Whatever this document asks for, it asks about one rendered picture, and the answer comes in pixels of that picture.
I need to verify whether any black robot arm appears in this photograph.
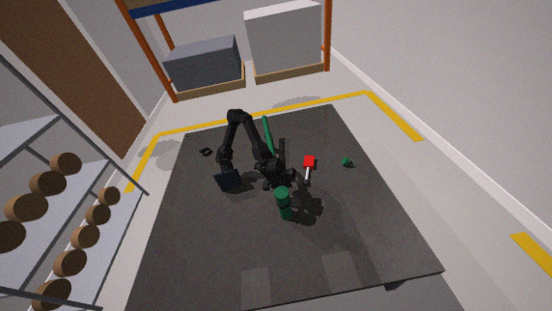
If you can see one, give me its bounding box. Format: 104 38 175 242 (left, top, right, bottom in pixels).
215 109 285 177

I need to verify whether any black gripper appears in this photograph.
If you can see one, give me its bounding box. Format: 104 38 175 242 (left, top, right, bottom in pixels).
262 168 295 191

